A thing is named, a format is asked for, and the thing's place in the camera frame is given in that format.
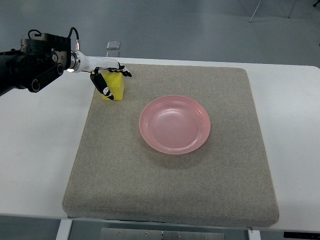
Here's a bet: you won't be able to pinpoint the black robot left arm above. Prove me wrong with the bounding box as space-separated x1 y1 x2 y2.
0 29 132 100

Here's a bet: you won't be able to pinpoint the metal chair legs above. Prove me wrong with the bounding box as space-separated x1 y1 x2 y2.
248 0 320 23

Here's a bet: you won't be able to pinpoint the white table leg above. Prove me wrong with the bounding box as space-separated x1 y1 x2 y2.
55 219 73 240

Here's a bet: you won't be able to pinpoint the grey metal base plate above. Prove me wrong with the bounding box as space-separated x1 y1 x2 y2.
99 227 226 240

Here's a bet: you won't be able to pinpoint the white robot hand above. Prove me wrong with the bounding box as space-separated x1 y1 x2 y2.
71 50 132 101

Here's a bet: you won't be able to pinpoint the beige fabric mat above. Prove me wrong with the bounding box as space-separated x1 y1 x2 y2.
62 64 279 228

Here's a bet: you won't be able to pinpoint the pink plastic plate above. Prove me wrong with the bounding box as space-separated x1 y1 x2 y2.
139 95 211 155

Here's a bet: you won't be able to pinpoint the yellow foam block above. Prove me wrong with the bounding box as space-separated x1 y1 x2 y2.
102 72 125 101

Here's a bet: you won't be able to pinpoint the clear floor socket cover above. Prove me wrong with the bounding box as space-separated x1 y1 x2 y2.
106 41 121 50

